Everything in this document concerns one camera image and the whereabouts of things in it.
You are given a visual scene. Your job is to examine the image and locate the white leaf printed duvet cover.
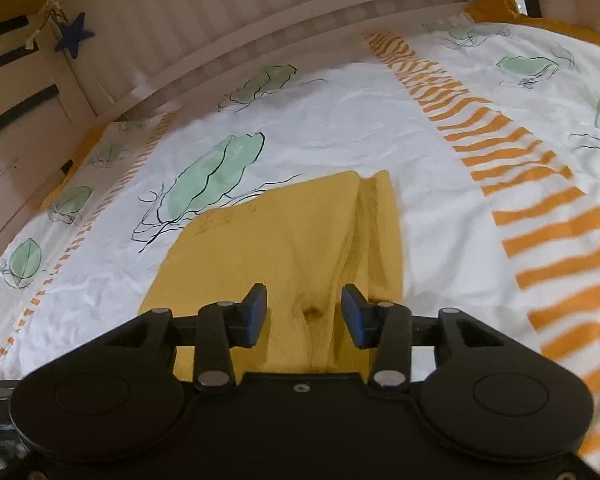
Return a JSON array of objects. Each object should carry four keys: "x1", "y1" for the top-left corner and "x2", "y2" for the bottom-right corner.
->
[{"x1": 0, "y1": 17, "x2": 600, "y2": 476}]

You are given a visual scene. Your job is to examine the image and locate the black strap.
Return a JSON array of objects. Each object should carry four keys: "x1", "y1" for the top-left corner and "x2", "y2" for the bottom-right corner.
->
[{"x1": 0, "y1": 85, "x2": 61, "y2": 144}]

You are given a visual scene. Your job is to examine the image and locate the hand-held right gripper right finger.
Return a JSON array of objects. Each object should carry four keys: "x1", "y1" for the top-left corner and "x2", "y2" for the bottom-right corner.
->
[{"x1": 341, "y1": 283, "x2": 506, "y2": 391}]

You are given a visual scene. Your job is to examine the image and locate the blue star decoration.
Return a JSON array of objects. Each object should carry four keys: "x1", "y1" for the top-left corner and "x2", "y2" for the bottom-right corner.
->
[{"x1": 55, "y1": 12, "x2": 96, "y2": 57}]

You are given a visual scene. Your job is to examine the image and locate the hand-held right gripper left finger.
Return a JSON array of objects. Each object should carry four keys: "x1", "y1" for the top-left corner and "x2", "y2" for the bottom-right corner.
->
[{"x1": 102, "y1": 283, "x2": 269, "y2": 392}]

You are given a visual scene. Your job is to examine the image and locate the light wooden bed frame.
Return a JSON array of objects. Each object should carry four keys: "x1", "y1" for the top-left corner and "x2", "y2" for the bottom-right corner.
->
[{"x1": 0, "y1": 0, "x2": 600, "y2": 273}]

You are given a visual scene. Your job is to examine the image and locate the mustard yellow knit sweater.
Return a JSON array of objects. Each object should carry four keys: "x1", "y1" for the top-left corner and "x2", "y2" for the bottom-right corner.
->
[{"x1": 139, "y1": 170, "x2": 406, "y2": 376}]

